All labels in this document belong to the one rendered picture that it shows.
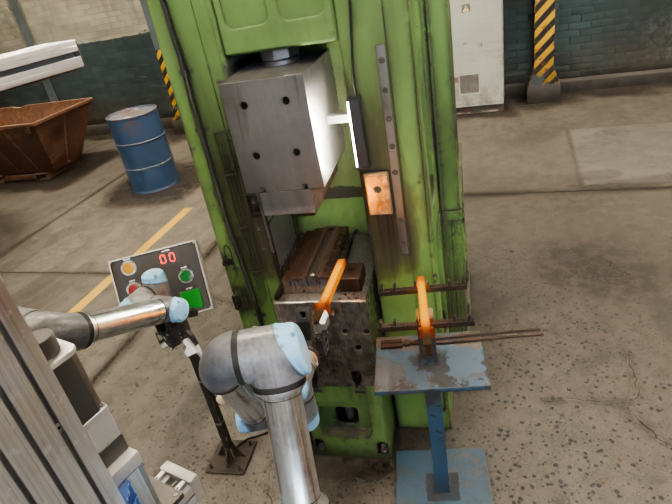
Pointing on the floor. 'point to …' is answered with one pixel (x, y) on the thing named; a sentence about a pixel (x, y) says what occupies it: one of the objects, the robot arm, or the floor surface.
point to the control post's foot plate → (224, 463)
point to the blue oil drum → (143, 149)
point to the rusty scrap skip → (42, 138)
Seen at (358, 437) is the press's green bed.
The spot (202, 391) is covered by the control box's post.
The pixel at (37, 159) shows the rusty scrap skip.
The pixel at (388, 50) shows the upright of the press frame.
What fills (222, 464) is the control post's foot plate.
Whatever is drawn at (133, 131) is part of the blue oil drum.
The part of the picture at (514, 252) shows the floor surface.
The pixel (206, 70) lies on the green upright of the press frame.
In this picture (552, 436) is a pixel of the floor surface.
